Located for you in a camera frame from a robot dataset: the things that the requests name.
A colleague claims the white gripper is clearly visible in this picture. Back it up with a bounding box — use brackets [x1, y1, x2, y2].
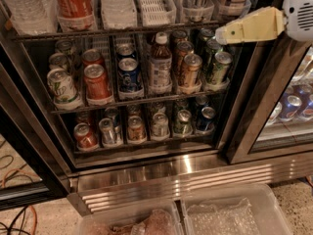
[215, 0, 313, 45]

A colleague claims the blue label tea bottle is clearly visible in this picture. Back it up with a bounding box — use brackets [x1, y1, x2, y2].
[183, 0, 214, 23]

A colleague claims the blue can bottom shelf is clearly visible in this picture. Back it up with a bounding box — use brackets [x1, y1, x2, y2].
[196, 107, 216, 132]

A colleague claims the brown tea bottle white cap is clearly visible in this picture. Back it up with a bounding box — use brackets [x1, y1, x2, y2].
[149, 31, 172, 94]

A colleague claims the white plastic shelf tray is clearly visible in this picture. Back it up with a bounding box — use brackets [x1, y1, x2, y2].
[137, 0, 176, 27]

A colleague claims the green can bottom shelf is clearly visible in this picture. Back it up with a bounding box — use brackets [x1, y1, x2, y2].
[173, 110, 193, 136]

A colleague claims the grey can bottom shelf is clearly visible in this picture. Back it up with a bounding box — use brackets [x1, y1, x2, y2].
[152, 113, 169, 140]

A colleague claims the orange can bottom shelf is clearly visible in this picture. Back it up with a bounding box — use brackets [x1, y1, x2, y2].
[127, 116, 147, 143]

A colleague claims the silver can bottom shelf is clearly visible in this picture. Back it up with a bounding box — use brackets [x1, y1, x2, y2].
[99, 117, 121, 147]

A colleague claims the red cola bottle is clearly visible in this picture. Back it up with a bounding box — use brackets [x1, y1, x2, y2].
[57, 0, 96, 32]

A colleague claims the red can bottom shelf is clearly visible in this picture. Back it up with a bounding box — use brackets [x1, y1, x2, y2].
[73, 122, 99, 151]

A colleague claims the clear water bottle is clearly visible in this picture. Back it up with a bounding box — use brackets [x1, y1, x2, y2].
[4, 0, 58, 35]

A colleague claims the front green soda can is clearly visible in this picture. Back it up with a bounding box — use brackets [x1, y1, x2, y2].
[206, 51, 233, 85]

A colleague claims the front copper soda can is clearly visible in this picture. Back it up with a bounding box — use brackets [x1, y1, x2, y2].
[178, 53, 202, 88]

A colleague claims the blue pepsi can behind glass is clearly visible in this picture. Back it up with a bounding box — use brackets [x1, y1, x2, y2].
[279, 95, 302, 121]

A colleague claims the rear blue soda can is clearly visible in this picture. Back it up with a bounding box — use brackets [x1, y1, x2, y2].
[116, 43, 137, 61]

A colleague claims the blue soda can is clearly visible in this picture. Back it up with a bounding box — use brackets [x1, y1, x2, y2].
[117, 58, 144, 100]
[116, 43, 137, 61]

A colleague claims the front blue soda can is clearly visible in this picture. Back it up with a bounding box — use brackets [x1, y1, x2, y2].
[117, 58, 144, 100]

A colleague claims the rear red soda can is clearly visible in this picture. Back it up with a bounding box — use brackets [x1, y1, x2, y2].
[81, 49, 105, 67]

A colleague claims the red soda can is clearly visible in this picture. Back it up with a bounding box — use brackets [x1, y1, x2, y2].
[84, 64, 113, 106]
[81, 49, 105, 67]

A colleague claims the front red soda can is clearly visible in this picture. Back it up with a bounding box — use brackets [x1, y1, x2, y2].
[84, 64, 113, 106]

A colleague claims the right clear plastic bin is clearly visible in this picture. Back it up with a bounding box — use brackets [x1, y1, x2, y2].
[181, 184, 293, 235]

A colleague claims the clear plastic bin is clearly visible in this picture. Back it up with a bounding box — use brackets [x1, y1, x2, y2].
[181, 184, 293, 235]
[73, 199, 184, 235]

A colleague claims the white green soda can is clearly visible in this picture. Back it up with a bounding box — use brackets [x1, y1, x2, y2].
[47, 68, 82, 111]

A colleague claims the left clear plastic bin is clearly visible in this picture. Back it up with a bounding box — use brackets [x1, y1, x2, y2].
[73, 199, 184, 235]

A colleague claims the steel fridge door frame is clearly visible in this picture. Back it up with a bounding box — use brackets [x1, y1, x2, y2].
[227, 0, 313, 164]

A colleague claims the orange floor cable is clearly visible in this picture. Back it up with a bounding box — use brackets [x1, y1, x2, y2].
[0, 167, 41, 235]

